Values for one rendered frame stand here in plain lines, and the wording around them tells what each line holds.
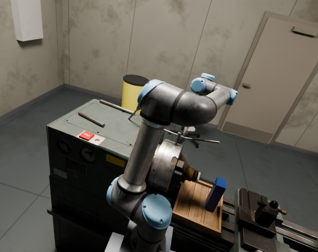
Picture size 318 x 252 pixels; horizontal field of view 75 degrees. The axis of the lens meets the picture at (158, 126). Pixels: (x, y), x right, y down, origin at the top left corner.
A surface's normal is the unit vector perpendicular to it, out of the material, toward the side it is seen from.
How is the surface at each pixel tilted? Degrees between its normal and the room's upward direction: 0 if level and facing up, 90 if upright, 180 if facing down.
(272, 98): 90
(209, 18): 90
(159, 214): 7
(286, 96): 90
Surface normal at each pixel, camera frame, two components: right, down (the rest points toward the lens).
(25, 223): 0.21, -0.84
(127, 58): -0.18, 0.48
